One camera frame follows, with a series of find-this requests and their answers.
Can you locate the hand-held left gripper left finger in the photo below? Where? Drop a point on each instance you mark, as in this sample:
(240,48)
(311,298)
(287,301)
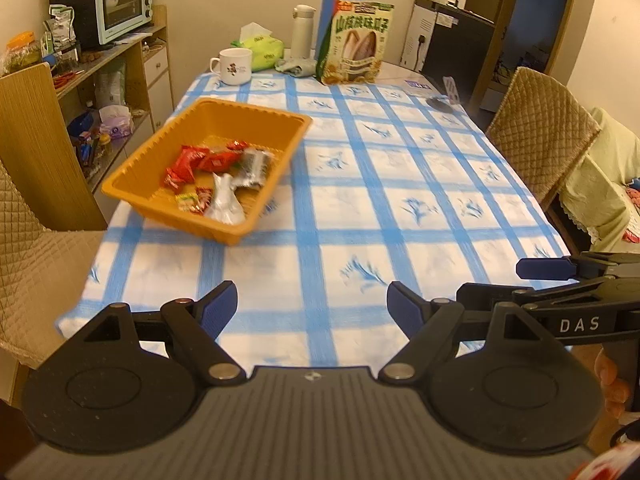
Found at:
(220,310)

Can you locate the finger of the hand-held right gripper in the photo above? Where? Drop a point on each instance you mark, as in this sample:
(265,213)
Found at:
(500,294)
(545,268)

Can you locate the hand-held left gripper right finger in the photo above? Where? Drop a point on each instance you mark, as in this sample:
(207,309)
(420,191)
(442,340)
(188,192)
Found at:
(405,307)

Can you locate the silver foil snack packet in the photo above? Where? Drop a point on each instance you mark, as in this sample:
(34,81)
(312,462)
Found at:
(224,202)

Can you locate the dark red candy yellow print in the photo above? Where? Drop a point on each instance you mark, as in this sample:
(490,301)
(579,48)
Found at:
(204,200)

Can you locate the green candy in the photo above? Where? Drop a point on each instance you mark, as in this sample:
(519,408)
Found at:
(186,203)

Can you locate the red foil candy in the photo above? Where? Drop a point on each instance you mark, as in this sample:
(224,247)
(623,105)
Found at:
(172,180)
(236,146)

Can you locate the dark snack packet clear wrapper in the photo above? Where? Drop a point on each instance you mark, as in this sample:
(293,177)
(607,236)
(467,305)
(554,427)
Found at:
(256,166)

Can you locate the red candy white print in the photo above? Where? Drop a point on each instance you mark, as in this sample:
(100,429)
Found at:
(220,160)

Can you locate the large red snack packet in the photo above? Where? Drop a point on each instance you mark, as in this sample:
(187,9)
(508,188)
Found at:
(189,162)

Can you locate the orange plastic tray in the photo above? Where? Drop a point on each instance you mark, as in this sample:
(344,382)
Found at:
(235,120)

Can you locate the person's right hand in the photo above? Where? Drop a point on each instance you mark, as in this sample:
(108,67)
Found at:
(612,390)

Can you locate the pale green cloth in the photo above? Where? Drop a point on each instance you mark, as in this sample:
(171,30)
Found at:
(600,185)

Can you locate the blue checked tablecloth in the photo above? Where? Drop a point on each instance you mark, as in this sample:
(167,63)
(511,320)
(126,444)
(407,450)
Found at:
(350,210)

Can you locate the wooden chair quilted cover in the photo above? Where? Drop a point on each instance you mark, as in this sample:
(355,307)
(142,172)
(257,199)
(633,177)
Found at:
(540,130)
(40,170)

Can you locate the grey phone stand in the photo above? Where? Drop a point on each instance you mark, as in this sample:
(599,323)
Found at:
(447,95)

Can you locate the pink tissue pack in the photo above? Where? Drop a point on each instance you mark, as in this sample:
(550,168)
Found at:
(116,122)

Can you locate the clear box purple label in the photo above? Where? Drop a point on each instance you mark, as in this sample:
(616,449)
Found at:
(419,84)

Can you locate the wooden shelf cabinet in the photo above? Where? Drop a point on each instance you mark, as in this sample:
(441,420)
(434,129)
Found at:
(160,90)

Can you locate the black and white appliance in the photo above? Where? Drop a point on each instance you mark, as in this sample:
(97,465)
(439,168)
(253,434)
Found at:
(460,45)

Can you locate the white mug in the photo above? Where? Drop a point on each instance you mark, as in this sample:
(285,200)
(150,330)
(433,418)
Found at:
(235,67)

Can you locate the grey cloth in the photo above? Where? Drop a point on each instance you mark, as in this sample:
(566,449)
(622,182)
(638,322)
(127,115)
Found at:
(295,67)

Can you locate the green tissue pack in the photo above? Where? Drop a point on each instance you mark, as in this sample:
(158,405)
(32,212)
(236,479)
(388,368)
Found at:
(262,50)

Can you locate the green sunflower seed bag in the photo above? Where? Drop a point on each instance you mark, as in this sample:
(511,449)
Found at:
(357,45)

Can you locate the white thermos bottle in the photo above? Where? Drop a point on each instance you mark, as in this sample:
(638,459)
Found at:
(302,32)

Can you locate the blue thermos jug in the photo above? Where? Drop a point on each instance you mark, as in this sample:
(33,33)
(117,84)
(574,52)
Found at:
(335,5)

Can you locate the teal toaster oven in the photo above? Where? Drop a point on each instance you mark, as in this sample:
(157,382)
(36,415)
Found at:
(122,7)

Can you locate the orange lid jar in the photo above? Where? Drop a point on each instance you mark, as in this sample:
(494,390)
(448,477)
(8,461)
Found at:
(22,55)

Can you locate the white and green bag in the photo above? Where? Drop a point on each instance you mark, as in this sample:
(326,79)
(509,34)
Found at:
(59,30)

